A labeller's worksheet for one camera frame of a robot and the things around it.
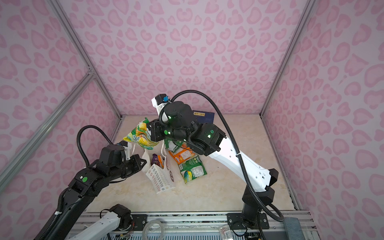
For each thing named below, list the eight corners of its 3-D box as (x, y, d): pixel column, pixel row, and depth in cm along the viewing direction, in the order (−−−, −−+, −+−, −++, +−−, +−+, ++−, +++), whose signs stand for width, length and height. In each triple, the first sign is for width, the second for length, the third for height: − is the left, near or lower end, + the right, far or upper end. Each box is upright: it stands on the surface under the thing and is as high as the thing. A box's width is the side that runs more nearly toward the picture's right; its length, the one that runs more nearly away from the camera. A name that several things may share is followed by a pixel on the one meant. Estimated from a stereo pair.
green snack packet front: (184, 183, 88) (184, 181, 85) (177, 166, 95) (177, 163, 92) (206, 174, 91) (206, 171, 88) (198, 158, 99) (197, 155, 96)
